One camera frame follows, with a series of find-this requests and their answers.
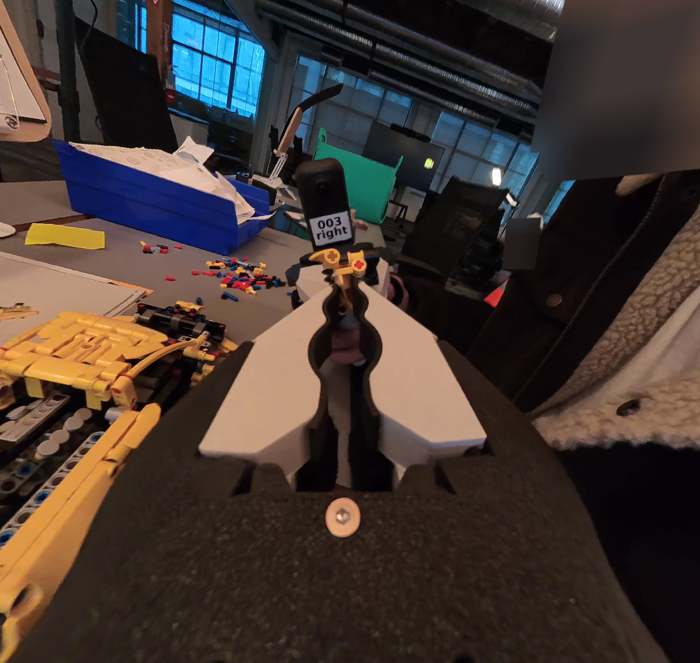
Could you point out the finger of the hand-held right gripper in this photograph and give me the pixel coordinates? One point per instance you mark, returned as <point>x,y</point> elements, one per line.
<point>310,280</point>
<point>375,267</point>

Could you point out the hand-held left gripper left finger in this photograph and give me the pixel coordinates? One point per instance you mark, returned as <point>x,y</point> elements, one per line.
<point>268,401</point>

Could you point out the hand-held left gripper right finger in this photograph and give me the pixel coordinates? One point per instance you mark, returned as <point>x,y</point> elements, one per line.
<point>421,401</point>

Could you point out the small yellow brick assembly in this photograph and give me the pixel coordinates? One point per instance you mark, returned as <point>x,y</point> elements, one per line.
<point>345,275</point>

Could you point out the yellow brick car model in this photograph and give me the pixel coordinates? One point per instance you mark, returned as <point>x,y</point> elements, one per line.
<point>88,368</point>

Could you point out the desk lamp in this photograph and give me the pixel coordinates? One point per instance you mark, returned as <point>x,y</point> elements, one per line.
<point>290,133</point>

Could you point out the person's right hand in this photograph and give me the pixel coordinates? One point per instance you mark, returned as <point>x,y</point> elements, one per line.
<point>348,346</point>

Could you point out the green corrugated box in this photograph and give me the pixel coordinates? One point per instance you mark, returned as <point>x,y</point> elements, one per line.
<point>366,182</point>

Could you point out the scattered coloured brick pieces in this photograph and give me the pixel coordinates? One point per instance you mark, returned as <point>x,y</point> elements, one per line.
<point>235,275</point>

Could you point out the black office chair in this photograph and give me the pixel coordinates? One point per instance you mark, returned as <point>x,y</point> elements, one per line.
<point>459,231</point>

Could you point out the black monitor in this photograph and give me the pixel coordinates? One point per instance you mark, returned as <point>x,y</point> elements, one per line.
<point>410,155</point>

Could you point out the white crumpled paper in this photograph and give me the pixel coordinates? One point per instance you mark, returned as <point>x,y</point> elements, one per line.
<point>175,166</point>

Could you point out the blue plastic bin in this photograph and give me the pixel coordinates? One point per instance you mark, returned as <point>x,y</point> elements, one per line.
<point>142,198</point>

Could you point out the black fleece-lined jacket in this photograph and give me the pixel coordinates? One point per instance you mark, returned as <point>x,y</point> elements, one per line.
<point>613,324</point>

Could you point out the black partition panel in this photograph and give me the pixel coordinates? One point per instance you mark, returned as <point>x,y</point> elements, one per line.
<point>126,89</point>

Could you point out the open instruction booklet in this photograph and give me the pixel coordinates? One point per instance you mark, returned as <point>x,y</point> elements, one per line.
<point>55,286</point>

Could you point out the yellow paper sheet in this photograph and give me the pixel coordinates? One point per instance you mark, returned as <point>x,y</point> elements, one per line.
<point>66,237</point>

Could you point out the printed instruction sheet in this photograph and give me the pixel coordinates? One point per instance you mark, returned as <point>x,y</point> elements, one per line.
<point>13,84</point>

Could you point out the metal ventilation duct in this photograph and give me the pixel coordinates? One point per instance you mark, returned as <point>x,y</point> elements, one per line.
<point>438,12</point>

